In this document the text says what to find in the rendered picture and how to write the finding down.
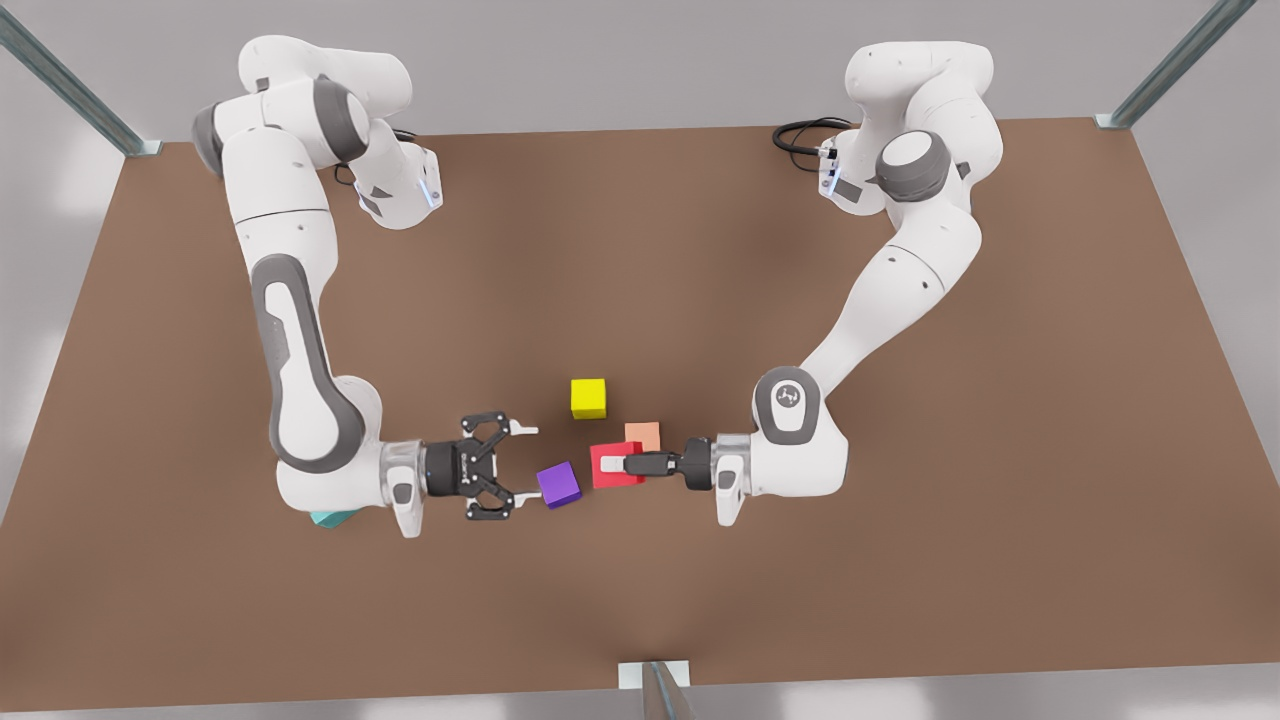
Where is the purple wooden cube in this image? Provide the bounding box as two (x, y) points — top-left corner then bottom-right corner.
(536, 461), (583, 510)

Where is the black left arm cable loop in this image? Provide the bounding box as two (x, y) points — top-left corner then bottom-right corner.
(772, 117), (854, 157)

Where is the silver frame post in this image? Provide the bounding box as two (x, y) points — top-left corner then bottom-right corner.
(1094, 0), (1258, 132)
(0, 8), (163, 158)
(617, 659), (693, 720)

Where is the red wooden cube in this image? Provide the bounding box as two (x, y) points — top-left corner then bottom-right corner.
(589, 441), (647, 490)

